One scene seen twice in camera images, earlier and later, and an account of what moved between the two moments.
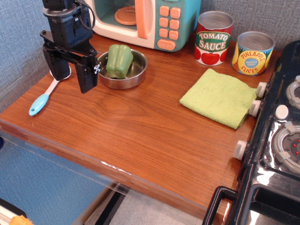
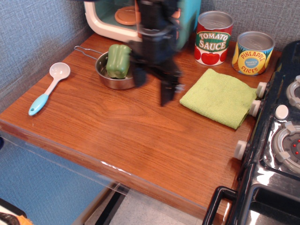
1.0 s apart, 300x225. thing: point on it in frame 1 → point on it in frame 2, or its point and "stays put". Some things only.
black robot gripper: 71,33 → 153,56
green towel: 220,97 stays put
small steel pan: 134,77 stays put
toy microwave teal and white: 166,25 stays put
